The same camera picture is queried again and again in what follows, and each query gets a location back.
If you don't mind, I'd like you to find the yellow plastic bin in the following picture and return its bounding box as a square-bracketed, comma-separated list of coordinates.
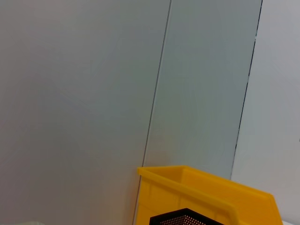
[136, 165, 284, 225]

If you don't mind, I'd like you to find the black mesh pen holder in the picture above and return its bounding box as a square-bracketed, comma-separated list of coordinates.
[149, 208, 225, 225]

